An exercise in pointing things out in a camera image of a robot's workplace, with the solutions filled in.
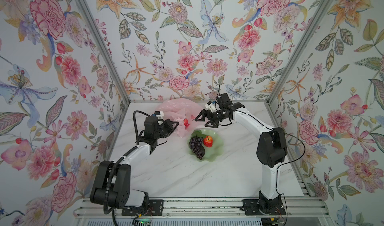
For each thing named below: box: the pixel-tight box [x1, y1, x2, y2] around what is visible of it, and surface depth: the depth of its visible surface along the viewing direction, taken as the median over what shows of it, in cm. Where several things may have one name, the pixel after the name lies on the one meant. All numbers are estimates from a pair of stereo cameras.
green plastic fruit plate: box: [188, 128, 224, 162], surface depth 95 cm
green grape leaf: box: [191, 129, 207, 139], surface depth 97 cm
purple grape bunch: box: [189, 136, 206, 160], surface depth 90 cm
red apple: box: [203, 135, 214, 148], surface depth 95 cm
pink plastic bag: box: [155, 98, 202, 138], surface depth 102 cm
